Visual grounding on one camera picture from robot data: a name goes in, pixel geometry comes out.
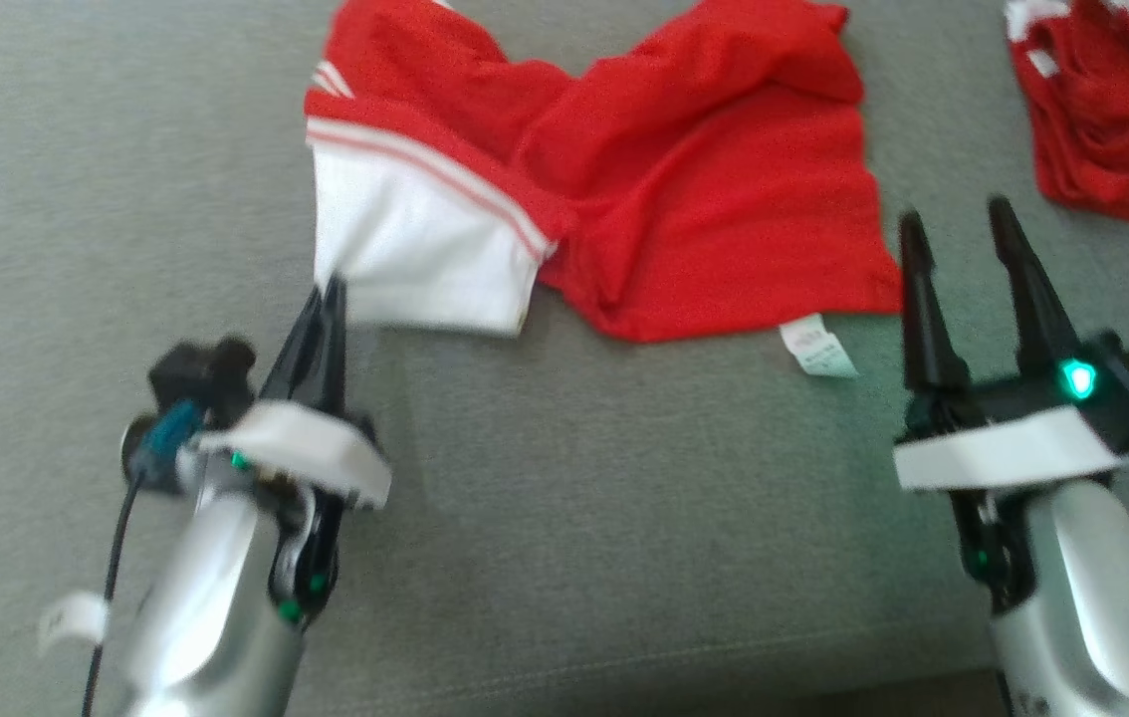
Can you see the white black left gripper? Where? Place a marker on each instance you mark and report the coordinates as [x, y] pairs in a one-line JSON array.
[[316, 448]]

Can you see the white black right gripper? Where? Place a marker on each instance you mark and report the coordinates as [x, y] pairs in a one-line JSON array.
[[1003, 448]]

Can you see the red shorts white stripe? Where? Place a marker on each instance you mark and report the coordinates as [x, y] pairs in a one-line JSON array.
[[1122, 129]]

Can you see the red jersey number 23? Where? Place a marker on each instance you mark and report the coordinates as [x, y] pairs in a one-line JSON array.
[[724, 199]]

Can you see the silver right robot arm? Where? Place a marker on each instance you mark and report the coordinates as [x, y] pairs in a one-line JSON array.
[[1092, 597]]

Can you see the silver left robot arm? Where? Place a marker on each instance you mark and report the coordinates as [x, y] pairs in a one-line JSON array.
[[206, 597]]

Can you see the grey sofa seat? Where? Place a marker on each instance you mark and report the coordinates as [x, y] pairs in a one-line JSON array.
[[624, 498]]

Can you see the white tape tag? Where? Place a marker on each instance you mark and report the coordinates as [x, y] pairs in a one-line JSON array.
[[75, 617]]

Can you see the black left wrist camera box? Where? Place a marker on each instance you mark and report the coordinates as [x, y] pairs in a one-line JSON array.
[[201, 378]]

